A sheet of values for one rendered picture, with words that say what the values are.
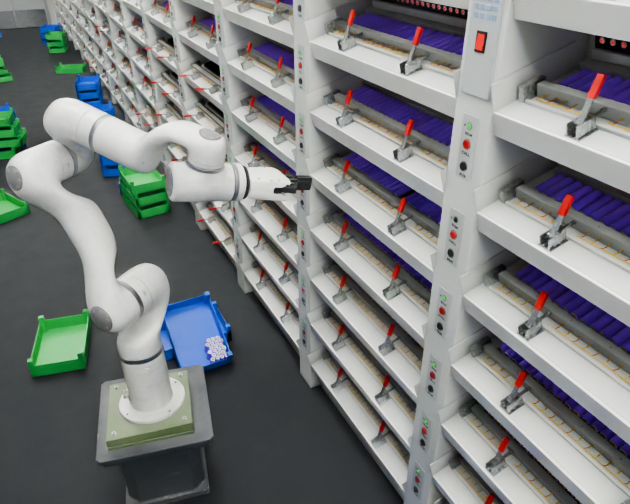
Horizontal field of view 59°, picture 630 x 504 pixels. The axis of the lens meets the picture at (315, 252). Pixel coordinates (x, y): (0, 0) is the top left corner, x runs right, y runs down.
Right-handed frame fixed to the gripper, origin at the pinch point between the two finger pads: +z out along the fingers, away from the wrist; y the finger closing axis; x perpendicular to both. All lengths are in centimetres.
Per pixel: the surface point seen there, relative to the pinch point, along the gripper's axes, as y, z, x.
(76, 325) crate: -111, -36, -110
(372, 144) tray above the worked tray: 1.2, 16.4, 10.4
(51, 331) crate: -111, -46, -112
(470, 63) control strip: 33.2, 9.5, 34.9
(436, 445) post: 40, 29, -54
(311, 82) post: -30.3, 14.3, 17.8
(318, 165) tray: -30.0, 21.5, -6.0
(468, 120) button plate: 34.5, 11.7, 25.4
